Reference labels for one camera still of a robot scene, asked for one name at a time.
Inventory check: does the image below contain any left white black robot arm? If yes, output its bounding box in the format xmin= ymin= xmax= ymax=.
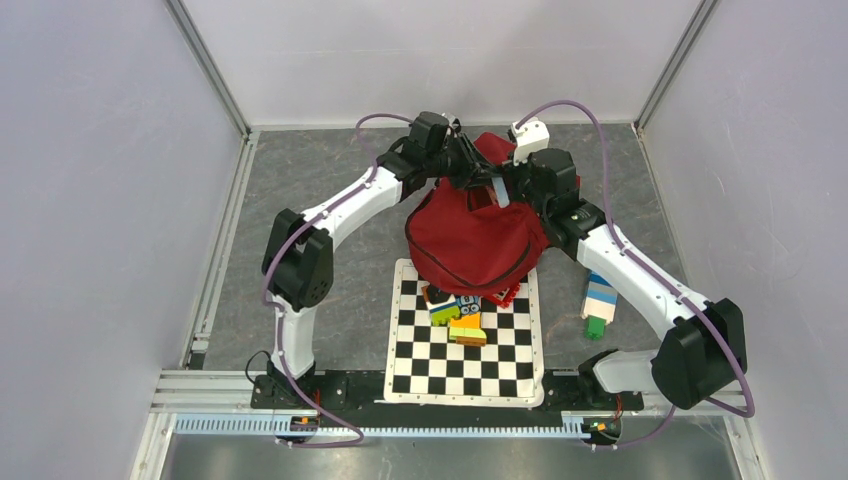
xmin=261 ymin=111 xmax=482 ymax=408

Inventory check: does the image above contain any red plastic card box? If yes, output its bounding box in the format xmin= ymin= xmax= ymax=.
xmin=484 ymin=283 xmax=521 ymax=309

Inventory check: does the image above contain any brown blue green block stack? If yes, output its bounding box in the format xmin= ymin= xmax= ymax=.
xmin=422 ymin=284 xmax=462 ymax=327

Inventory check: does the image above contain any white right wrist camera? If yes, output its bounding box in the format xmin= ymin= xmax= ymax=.
xmin=509 ymin=117 xmax=550 ymax=166

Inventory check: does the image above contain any blue owl number block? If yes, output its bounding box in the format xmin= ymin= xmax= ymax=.
xmin=455 ymin=296 xmax=481 ymax=317

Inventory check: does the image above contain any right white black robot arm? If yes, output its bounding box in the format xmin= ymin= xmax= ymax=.
xmin=501 ymin=148 xmax=754 ymax=417

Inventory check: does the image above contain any black white chessboard mat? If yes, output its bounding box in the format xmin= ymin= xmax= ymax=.
xmin=383 ymin=259 xmax=545 ymax=408

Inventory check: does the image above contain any long striped block tower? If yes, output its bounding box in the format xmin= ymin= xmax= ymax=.
xmin=580 ymin=271 xmax=618 ymax=340

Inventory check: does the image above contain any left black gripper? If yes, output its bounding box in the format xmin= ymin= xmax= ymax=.
xmin=425 ymin=133 xmax=503 ymax=193

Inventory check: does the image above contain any light blue highlighter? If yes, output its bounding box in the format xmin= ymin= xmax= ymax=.
xmin=492 ymin=176 xmax=511 ymax=209

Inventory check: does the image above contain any red backpack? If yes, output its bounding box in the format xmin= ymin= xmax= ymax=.
xmin=404 ymin=133 xmax=552 ymax=295

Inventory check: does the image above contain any blue toothed cable rail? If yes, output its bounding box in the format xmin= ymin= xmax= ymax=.
xmin=173 ymin=413 xmax=590 ymax=440

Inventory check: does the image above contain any green yellow orange block stack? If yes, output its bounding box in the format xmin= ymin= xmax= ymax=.
xmin=448 ymin=312 xmax=487 ymax=347

